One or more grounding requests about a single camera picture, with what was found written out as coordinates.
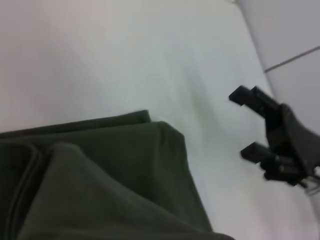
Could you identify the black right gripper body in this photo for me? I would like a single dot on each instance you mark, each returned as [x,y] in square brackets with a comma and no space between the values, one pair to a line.
[290,135]

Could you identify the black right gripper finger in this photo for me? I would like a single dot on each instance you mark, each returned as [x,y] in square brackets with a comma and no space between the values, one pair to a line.
[252,98]
[270,162]

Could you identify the dark green FREE t-shirt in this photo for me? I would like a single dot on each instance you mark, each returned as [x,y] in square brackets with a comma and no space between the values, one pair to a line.
[100,187]

